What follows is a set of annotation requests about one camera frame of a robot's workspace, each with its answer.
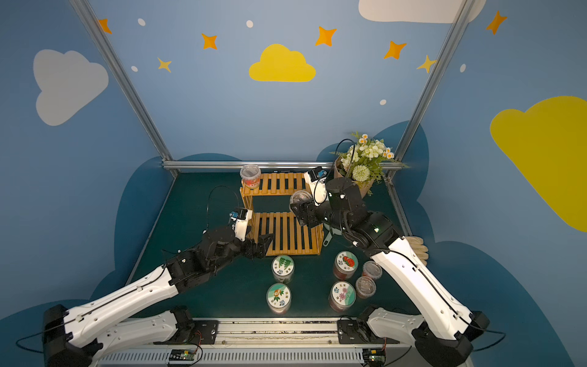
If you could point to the green circuit board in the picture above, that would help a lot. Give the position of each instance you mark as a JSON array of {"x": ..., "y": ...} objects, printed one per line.
[
  {"x": 182, "y": 355},
  {"x": 373, "y": 357}
]

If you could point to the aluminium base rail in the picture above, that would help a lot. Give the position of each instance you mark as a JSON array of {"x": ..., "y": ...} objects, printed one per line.
[{"x": 302, "y": 341}]

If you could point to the large jar green leaf lid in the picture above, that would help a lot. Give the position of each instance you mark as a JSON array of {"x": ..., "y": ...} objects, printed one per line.
[{"x": 283, "y": 268}]

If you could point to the large jar red strawberry lid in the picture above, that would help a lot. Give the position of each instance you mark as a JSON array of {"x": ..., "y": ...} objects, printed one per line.
[{"x": 345, "y": 265}]

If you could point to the rear aluminium crossbar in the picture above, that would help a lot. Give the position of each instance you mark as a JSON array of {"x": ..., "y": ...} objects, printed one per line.
[{"x": 237, "y": 165}]

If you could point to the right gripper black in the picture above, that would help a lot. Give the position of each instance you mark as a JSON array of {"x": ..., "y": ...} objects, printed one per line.
[{"x": 309, "y": 214}]

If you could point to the large jar orange flower lid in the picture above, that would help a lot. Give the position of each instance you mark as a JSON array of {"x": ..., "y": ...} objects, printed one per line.
[{"x": 279, "y": 298}]

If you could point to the bamboo two-tier shelf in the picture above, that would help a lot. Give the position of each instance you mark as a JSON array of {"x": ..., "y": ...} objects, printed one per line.
[{"x": 290, "y": 237}]

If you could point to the pink ribbed flower pot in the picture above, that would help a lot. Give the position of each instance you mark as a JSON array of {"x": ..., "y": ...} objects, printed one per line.
[{"x": 364, "y": 186}]

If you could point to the white green artificial flowers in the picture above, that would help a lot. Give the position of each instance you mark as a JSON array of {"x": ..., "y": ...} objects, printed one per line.
[{"x": 363, "y": 160}]

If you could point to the large jar purple flower lid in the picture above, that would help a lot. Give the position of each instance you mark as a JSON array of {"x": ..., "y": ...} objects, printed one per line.
[{"x": 342, "y": 296}]

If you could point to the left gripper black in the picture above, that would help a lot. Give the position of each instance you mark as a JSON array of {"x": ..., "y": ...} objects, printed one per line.
[{"x": 250, "y": 245}]

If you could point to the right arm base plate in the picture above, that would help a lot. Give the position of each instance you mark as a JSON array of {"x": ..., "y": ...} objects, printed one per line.
[{"x": 353, "y": 331}]

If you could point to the right aluminium frame post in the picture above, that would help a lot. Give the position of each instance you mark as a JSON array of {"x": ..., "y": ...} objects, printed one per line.
[{"x": 454, "y": 36}]

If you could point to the small clear jar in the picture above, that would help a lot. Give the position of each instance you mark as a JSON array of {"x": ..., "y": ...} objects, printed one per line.
[
  {"x": 372, "y": 270},
  {"x": 251, "y": 176},
  {"x": 300, "y": 197},
  {"x": 365, "y": 287}
]

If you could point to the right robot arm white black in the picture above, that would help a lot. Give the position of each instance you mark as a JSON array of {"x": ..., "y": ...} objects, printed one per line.
[{"x": 444, "y": 330}]

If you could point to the left green circuit board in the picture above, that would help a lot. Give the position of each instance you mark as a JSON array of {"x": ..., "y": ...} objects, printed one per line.
[{"x": 182, "y": 355}]

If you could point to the beige work gloves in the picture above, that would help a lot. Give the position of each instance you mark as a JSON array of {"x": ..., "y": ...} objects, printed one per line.
[{"x": 419, "y": 248}]

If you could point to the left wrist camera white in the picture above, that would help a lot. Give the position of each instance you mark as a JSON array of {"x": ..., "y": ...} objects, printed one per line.
[{"x": 239, "y": 222}]

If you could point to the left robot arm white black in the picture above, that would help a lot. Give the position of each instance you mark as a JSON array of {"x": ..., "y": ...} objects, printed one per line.
[{"x": 82, "y": 335}]

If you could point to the left aluminium frame post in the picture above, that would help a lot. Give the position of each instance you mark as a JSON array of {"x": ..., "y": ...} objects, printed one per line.
[{"x": 88, "y": 17}]

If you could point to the aluminium frame post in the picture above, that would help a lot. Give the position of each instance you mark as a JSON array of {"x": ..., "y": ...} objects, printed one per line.
[
  {"x": 88, "y": 17},
  {"x": 454, "y": 36}
]

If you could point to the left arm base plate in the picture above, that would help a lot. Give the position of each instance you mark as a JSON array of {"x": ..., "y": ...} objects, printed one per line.
[{"x": 196, "y": 332}]

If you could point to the right green circuit board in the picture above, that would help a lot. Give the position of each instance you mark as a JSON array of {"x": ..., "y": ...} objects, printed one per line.
[{"x": 373, "y": 357}]

